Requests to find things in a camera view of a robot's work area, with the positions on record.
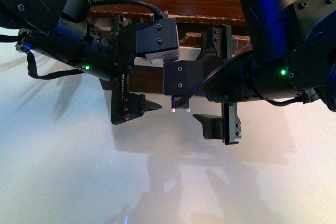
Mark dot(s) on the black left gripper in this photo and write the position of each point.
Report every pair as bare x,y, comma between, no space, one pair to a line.
126,106

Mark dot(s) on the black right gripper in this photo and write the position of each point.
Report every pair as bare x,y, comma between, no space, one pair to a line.
217,47

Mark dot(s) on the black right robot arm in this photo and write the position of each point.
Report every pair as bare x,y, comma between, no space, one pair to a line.
292,60

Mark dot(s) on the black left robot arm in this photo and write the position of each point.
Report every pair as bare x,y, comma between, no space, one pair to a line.
59,29

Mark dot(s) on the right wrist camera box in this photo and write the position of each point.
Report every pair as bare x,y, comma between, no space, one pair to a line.
181,76

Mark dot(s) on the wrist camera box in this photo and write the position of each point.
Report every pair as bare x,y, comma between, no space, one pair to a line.
157,40
181,76

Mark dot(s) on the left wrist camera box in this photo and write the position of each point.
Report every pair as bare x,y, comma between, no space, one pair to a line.
157,40

